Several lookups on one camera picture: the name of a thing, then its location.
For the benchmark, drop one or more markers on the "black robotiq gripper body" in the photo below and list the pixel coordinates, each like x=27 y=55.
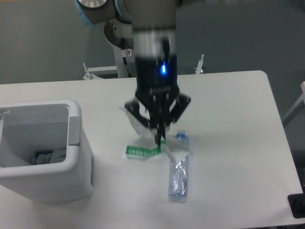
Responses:
x=156 y=78

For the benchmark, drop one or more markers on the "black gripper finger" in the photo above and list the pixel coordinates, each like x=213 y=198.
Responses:
x=142 y=125
x=173 y=110

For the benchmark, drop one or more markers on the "white green paper bag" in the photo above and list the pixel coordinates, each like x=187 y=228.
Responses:
x=144 y=146

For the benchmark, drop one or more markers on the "clear plastic water bottle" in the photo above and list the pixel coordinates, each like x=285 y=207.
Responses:
x=179 y=167

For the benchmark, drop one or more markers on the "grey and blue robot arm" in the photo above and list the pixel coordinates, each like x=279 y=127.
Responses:
x=153 y=26

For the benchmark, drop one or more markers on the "white plastic trash can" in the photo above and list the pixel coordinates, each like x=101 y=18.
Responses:
x=30 y=126

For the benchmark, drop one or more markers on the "blue white package in bin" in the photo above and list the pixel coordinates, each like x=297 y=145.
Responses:
x=50 y=156

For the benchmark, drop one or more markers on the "black clamp at table edge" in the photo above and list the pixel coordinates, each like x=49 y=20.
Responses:
x=297 y=205

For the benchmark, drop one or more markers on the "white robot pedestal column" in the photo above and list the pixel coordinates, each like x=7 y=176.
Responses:
x=119 y=35

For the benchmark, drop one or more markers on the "white pedestal base frame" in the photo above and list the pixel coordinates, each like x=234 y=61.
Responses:
x=111 y=72

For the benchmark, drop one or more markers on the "white frame at right edge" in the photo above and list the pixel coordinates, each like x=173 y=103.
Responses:
x=296 y=108

